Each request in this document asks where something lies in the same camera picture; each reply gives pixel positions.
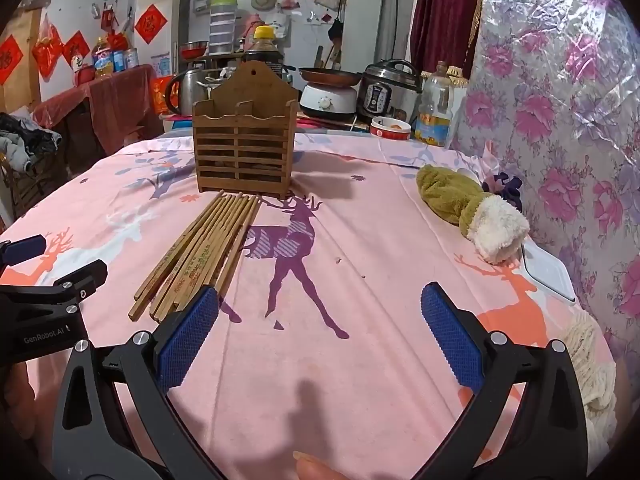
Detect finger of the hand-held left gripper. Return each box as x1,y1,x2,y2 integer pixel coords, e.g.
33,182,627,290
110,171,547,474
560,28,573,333
0,234,49,269
0,258,109,313

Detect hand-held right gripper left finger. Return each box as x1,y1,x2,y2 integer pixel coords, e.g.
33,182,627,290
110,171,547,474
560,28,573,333
51,284,220,480

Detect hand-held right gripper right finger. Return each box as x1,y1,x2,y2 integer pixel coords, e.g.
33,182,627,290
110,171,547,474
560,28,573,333
420,281,590,480

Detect bundle of wooden chopsticks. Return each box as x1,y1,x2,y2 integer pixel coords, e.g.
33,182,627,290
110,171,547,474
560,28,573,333
128,190,264,323

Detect wooden chopstick holder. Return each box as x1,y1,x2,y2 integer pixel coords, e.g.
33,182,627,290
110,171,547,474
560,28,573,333
192,60,299,201

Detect person's right hand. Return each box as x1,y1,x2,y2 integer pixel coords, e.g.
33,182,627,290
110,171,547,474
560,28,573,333
294,451,347,480

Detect wooden chair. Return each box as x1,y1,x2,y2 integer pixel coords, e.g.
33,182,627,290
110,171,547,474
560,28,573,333
0,152,68,221

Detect pile of grey clothes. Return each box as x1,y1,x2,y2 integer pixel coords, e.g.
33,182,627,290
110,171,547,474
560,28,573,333
0,112,64,173

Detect white flat tray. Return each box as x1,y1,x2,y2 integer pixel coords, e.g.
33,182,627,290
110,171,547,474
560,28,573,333
520,241,577,307

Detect cream knitted garment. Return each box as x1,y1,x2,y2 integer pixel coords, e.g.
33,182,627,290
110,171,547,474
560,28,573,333
560,310,617,466

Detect olive and white plush toy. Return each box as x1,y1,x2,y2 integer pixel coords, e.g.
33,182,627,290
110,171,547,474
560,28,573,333
416,164,531,266

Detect dark purple cloth flower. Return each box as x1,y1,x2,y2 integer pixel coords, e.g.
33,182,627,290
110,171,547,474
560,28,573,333
481,171,524,212

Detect pink deer printed bedsheet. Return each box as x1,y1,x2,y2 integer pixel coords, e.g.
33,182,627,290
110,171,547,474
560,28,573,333
0,127,618,480

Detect table with red cloth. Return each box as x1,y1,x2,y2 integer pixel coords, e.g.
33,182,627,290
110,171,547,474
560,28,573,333
32,64,162,157

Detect red diamond paper decoration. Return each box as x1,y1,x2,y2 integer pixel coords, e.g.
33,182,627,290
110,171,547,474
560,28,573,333
62,30,92,67
134,4,169,45
0,35,24,86

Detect red plastic bag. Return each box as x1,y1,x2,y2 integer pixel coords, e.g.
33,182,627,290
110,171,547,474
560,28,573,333
32,14,66,79

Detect red gift bag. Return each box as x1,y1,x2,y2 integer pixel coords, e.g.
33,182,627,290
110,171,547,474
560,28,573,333
151,76,180,116

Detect yellow cooking oil jug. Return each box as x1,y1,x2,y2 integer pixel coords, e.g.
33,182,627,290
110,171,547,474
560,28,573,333
91,35,115,79

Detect wooden door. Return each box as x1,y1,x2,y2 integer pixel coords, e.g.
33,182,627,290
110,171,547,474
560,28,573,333
0,5,42,108

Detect red and white bowl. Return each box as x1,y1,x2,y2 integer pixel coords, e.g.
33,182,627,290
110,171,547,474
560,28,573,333
370,116,412,142

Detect steel electric kettle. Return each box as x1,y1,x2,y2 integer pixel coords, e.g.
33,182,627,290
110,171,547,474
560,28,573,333
165,67,223,117

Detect clear plastic oil bottle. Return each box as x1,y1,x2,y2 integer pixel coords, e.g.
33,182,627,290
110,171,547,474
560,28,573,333
414,61,457,148

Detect floral plastic sheet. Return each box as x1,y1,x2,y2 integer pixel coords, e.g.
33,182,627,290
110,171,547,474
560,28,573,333
447,0,640,376

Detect steel electric pressure cooker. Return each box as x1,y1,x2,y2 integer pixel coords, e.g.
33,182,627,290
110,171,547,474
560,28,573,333
361,59,422,125

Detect white electric cooker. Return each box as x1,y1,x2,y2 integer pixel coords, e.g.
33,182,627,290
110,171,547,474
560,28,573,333
299,82,359,122

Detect white refrigerator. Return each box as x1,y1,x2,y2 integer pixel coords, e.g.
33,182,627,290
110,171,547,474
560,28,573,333
131,0,193,77

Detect brown frying pan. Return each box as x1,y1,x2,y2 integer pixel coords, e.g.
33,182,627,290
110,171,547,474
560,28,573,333
298,66,364,89

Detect dark sauce bottle yellow cap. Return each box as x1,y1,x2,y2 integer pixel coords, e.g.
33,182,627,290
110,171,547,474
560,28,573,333
242,26,287,78

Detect pink thermos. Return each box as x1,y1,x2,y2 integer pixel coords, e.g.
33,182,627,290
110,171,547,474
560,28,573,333
243,12,266,41

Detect white printed tote bag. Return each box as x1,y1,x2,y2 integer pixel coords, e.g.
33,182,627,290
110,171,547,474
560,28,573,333
270,10,292,41

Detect dark red curtain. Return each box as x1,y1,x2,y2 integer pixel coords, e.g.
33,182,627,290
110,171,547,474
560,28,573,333
410,0,487,80

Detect black hanging ladle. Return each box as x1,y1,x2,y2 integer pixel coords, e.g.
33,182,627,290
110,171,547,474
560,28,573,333
327,0,347,48

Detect red wall ornament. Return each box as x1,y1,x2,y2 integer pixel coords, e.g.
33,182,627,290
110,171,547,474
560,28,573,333
99,2,119,35

